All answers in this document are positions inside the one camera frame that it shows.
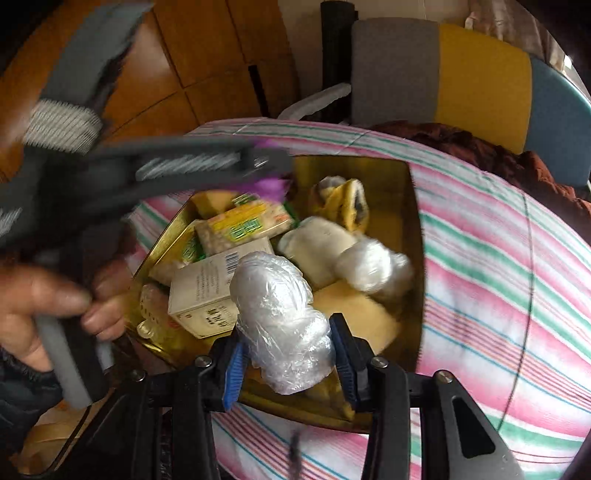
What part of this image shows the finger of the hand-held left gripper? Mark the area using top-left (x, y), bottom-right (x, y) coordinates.
top-left (134, 148), bottom-right (294, 204)
top-left (90, 137), bottom-right (264, 178)

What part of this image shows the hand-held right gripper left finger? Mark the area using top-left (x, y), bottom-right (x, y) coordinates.
top-left (41, 339), bottom-right (252, 480)

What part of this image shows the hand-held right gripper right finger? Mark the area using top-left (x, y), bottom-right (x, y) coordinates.
top-left (329, 313), bottom-right (527, 480)

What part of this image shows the large yellow sponge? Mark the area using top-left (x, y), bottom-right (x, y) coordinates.
top-left (311, 279), bottom-right (402, 354)

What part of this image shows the clear plastic wrap bundle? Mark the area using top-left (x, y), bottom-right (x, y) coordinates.
top-left (335, 239), bottom-right (415, 305)
top-left (229, 251), bottom-right (335, 395)

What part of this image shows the yellow cracker packet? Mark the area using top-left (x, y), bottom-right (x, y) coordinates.
top-left (194, 200), bottom-right (301, 257)
top-left (148, 222), bottom-right (208, 287)

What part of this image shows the plain purple snack packet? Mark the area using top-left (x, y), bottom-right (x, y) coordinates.
top-left (252, 141), bottom-right (291, 201)

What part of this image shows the beige carton box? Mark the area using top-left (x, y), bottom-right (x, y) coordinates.
top-left (167, 237), bottom-right (275, 340)

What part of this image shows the yellow plush toy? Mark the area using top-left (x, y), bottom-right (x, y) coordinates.
top-left (308, 175), bottom-right (370, 234)

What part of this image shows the gold gift box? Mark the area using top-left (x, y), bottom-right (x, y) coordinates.
top-left (124, 154), bottom-right (426, 432)

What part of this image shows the person's left forearm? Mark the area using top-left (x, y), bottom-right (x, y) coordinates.
top-left (0, 348), bottom-right (65, 457)

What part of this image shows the person's left hand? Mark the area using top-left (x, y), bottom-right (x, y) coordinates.
top-left (0, 261), bottom-right (132, 374)

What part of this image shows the wooden wardrobe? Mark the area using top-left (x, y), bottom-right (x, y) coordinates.
top-left (0, 0), bottom-right (324, 185)

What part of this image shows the red-brown blanket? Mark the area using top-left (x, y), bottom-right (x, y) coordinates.
top-left (369, 121), bottom-right (591, 213)

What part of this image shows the grey yellow blue sofa chair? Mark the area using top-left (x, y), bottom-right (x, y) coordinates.
top-left (277, 0), bottom-right (591, 195)

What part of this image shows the pink patterned curtain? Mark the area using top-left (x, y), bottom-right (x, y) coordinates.
top-left (466, 0), bottom-right (573, 70)

